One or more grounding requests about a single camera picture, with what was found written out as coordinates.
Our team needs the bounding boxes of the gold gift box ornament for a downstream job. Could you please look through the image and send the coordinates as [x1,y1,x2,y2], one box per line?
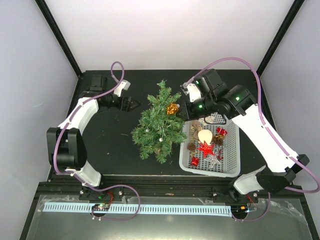
[166,103,179,115]

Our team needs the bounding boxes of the small green christmas tree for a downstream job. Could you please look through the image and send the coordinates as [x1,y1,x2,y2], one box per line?
[131,80,187,164]

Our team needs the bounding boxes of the white bulb string lights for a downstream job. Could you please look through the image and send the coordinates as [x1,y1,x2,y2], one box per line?
[140,104,184,143]

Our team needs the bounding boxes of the red gift box ornament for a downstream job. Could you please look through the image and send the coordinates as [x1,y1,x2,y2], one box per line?
[190,156,200,167]

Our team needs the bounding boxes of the red berry sprig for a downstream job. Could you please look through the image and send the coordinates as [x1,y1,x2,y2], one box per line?
[217,149,224,161]

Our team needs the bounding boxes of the white perforated plastic basket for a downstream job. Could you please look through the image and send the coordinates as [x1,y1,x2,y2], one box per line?
[179,113,241,178]

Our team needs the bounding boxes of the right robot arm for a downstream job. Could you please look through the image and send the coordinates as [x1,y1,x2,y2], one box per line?
[178,69,310,202]

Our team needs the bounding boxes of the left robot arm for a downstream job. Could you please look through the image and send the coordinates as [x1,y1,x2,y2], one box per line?
[46,75,140,200]

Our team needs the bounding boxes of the white wooden snowflake ornament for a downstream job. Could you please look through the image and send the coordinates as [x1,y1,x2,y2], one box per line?
[198,115,217,126]

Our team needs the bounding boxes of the burlap bow ornament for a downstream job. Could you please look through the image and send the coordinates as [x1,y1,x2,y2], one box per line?
[190,120,203,132]

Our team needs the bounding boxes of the cream wooden heart ornament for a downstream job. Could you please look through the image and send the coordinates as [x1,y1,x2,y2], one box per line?
[197,129,213,146]

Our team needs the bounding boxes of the brown pinecone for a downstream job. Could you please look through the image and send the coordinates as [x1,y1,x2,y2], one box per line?
[187,142,197,152]

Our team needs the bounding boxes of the pinecone with gold bow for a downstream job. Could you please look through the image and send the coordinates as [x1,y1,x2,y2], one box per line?
[212,134,225,146]

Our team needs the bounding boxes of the red star ornament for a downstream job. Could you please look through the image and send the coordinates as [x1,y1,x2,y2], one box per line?
[198,141,215,158]

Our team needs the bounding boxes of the silver star ornament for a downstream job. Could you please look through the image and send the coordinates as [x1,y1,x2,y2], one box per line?
[204,154,221,169]

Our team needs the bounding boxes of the left circuit board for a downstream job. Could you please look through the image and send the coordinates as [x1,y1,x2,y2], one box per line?
[91,203,110,211]

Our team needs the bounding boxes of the circuit board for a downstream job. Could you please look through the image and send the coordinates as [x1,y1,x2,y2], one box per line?
[231,205,257,213]
[91,203,110,211]

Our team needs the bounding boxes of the right circuit board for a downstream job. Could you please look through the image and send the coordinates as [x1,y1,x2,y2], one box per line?
[231,205,257,213]

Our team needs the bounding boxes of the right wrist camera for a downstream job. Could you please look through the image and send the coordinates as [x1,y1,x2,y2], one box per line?
[180,82,202,103]

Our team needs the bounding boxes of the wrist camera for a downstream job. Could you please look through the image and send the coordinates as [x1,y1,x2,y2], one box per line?
[113,80,131,97]
[180,82,202,103]

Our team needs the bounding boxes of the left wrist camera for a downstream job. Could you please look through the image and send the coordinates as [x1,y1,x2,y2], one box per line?
[113,80,131,97]

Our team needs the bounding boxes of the white slotted cable duct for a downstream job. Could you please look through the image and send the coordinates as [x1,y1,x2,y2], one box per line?
[42,202,232,217]

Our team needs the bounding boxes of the black aluminium frame rail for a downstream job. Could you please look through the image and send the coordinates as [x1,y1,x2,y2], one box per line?
[47,174,301,201]

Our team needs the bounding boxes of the left black corner post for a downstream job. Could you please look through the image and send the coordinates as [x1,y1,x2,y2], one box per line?
[35,0,82,77]

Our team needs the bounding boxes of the black corner post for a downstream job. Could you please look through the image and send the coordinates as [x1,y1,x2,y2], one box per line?
[257,0,305,76]
[35,0,82,77]

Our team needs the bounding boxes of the right black corner post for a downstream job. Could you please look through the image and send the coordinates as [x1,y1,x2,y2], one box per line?
[257,0,305,76]

